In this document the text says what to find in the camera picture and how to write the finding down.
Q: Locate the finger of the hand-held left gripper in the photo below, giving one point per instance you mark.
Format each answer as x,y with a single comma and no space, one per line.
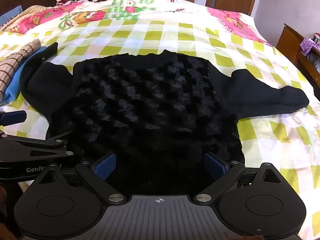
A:
15,117
47,148

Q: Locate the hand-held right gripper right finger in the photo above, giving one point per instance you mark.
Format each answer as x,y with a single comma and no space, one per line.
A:
214,166

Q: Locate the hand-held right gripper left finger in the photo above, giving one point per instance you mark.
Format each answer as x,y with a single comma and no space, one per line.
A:
104,167

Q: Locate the black fuzzy sweater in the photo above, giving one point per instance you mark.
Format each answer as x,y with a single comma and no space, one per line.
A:
150,110

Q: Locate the blue folded cloth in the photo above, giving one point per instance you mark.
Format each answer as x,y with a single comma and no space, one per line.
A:
17,85

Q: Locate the brown striped folded cloth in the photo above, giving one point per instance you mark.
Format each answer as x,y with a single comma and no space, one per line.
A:
15,62

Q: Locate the blue grey cushion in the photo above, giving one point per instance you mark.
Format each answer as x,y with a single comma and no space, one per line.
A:
8,17

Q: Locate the checked cartoon print bed quilt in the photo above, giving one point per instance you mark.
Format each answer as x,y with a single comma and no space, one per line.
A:
175,32

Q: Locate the wooden nightstand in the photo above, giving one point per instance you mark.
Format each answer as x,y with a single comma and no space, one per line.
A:
290,40

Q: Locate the purple patterned cloth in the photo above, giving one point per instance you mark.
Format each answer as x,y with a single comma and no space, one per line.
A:
308,45

